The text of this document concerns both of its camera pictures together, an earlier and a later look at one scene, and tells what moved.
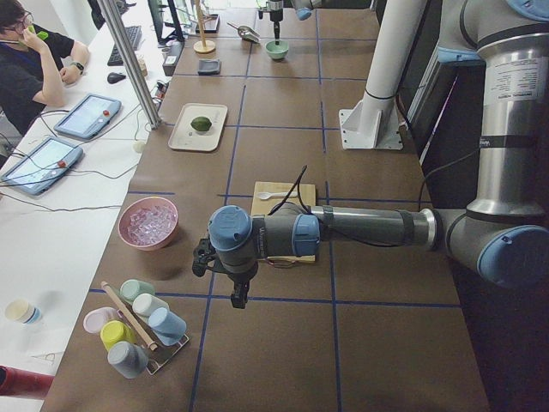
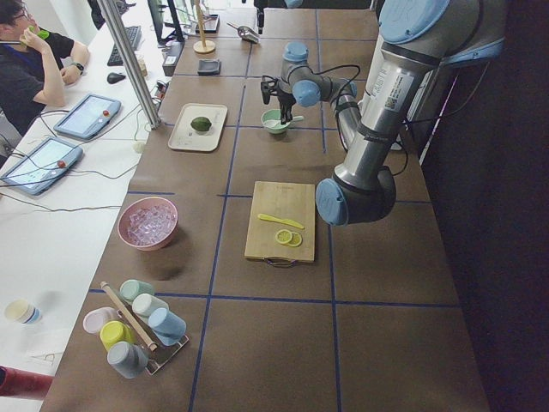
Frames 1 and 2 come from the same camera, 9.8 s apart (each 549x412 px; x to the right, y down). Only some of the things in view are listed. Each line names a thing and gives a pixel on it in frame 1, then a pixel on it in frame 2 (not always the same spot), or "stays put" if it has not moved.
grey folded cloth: (209, 67) stays put
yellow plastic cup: (115, 331) stays put
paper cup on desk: (22, 312) stays put
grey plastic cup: (129, 359) stays put
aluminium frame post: (153, 120) stays put
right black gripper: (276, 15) to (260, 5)
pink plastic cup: (94, 319) stays put
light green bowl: (277, 51) to (274, 114)
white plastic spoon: (266, 196) to (278, 124)
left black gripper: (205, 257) to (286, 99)
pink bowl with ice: (148, 223) stays put
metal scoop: (246, 33) stays put
